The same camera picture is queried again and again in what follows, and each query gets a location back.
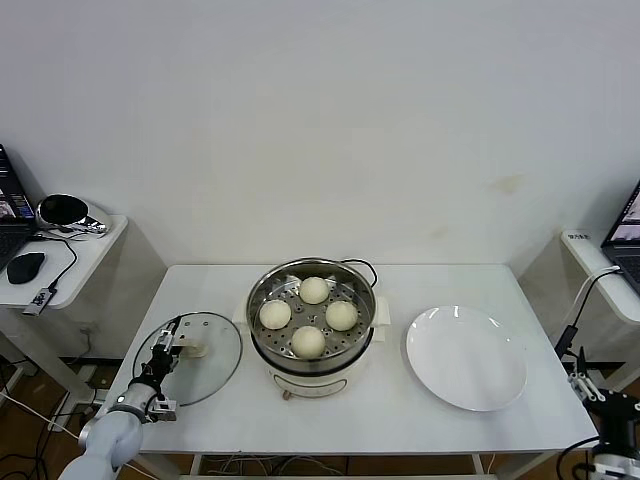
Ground steel steamer basket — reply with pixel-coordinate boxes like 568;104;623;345
232;258;392;371

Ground grey usb hub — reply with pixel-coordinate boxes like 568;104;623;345
22;284;56;316

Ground white side table with headset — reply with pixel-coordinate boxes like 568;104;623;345
0;214;169;396

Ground black computer mouse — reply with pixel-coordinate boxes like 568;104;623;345
5;251;46;285

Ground white steamed baozi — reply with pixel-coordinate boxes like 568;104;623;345
290;324;326;359
259;299;292;330
299;275;330;305
325;300;359;331

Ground black cooker power cord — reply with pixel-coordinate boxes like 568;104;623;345
339;258;379;289

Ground black usb cable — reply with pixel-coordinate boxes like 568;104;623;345
29;234;79;291

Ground white electric cooker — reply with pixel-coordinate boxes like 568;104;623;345
233;314;392;401

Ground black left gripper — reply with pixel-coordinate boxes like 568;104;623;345
147;319;185;378

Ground white round plate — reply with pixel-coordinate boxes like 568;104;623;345
405;304;529;413

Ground chrome headset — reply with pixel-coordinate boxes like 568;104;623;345
37;193;111;236

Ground black and white adapter cable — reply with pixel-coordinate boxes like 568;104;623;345
554;266;624;359

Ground glass pot lid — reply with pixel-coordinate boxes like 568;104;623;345
132;311;244;407

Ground black laptop with bright screen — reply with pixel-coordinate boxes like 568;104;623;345
599;179;640;296

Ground black laptop with dark screen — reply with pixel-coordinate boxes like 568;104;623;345
0;142;40;271

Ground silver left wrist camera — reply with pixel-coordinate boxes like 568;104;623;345
147;397;180;424

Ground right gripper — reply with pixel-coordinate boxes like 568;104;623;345
567;345;640;444

